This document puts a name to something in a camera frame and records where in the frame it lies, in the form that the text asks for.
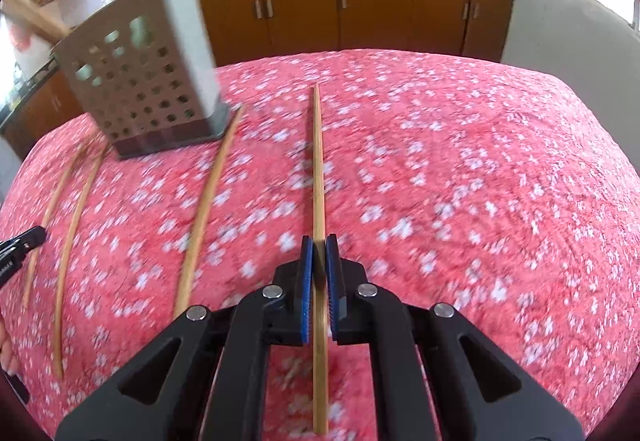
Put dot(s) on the bamboo chopstick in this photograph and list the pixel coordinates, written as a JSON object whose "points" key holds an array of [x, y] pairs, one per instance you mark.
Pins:
{"points": [[318, 171], [50, 211], [70, 241], [207, 201]]}

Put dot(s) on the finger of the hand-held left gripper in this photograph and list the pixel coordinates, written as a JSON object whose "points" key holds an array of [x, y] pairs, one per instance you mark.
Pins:
{"points": [[27, 240]]}

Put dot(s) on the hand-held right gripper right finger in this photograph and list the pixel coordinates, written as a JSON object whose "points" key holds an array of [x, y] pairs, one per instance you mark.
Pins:
{"points": [[334, 281]]}

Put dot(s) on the red floral tablecloth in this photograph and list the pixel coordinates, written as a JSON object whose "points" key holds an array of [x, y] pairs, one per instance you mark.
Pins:
{"points": [[450, 171]]}

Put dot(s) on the green perforated utensil holder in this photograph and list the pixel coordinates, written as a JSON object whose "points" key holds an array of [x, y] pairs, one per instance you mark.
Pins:
{"points": [[150, 86]]}

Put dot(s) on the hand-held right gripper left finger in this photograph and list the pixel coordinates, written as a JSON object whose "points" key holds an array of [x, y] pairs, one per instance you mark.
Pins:
{"points": [[306, 281]]}

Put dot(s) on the person's left hand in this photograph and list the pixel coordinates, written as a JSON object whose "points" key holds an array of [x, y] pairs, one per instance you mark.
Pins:
{"points": [[4, 346]]}

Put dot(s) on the wooden lower kitchen cabinets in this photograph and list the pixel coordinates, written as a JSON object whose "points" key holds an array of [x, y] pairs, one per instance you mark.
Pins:
{"points": [[375, 6]]}

